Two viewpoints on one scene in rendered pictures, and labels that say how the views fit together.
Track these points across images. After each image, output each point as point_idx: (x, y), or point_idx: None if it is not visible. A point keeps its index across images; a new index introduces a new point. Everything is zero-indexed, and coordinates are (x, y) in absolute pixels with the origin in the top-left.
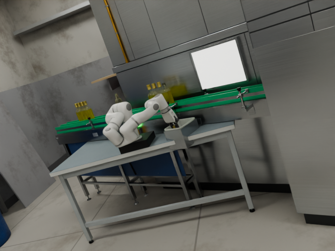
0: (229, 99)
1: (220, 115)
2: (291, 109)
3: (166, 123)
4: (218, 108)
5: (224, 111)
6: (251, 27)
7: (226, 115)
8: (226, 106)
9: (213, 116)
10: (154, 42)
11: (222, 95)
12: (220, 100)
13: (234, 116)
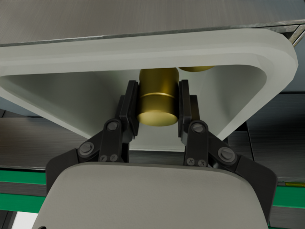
0: (4, 181)
1: (48, 136)
2: None
3: (294, 142)
4: (40, 161)
5: (29, 149)
6: None
7: (31, 133)
8: (13, 162)
9: (74, 137)
10: None
11: (9, 204)
12: (31, 187)
13: (11, 128)
